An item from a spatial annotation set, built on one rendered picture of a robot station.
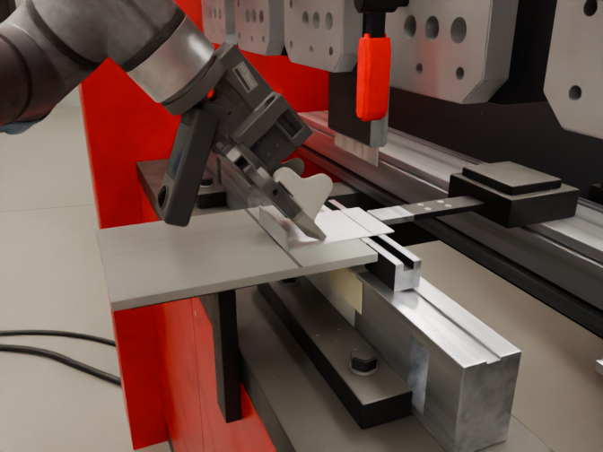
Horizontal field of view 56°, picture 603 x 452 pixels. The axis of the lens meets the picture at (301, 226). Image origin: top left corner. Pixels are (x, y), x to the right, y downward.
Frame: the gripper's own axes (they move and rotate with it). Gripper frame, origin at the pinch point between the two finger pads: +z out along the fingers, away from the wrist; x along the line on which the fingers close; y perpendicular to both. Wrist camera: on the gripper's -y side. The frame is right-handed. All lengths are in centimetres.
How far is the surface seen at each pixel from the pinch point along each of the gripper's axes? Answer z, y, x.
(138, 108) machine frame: -4, -5, 86
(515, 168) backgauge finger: 18.4, 25.7, 1.7
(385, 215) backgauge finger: 7.1, 7.9, -0.2
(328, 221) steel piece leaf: 3.0, 2.6, 1.2
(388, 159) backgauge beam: 21.7, 20.8, 30.9
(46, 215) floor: 49, -97, 311
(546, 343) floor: 166, 40, 81
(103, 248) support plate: -13.0, -16.3, 3.8
